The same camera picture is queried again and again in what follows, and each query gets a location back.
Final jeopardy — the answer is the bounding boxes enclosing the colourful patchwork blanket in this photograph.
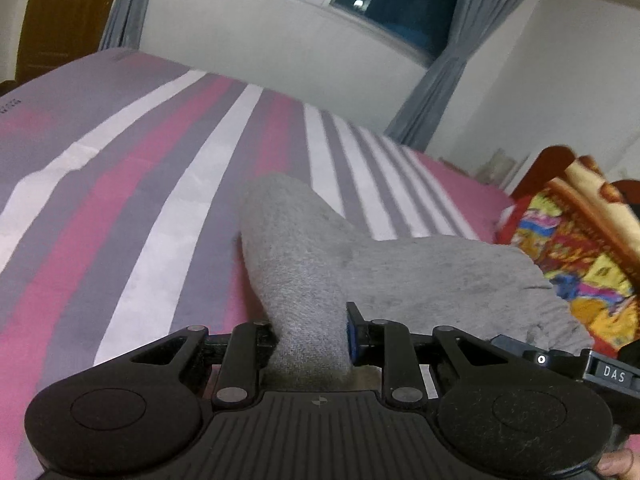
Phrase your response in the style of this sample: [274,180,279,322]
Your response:
[492,145,640,361]

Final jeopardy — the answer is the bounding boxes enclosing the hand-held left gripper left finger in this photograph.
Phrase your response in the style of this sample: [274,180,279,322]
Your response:
[130,321,279,410]

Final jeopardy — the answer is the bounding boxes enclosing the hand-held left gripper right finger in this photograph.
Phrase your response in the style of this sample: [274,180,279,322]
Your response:
[345,301,494,407]

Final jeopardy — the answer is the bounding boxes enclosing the brown wooden door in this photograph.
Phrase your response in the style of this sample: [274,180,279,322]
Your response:
[15,0,131,83]

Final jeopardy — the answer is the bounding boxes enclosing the window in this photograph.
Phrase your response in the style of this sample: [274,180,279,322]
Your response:
[180,0,471,68]

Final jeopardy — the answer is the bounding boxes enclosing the grey pants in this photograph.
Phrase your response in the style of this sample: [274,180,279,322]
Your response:
[239,172,596,391]

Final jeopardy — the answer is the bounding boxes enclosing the striped pink bed sheet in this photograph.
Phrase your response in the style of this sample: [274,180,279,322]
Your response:
[0,49,640,480]

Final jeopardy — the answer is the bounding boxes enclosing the grey curtain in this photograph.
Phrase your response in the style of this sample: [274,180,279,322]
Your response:
[100,0,166,53]
[385,0,556,153]

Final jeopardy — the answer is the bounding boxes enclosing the person's right hand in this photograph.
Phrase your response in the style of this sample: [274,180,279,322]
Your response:
[596,447,637,480]

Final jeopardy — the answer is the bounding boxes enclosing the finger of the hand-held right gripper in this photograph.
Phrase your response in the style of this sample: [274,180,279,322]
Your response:
[490,332,588,370]

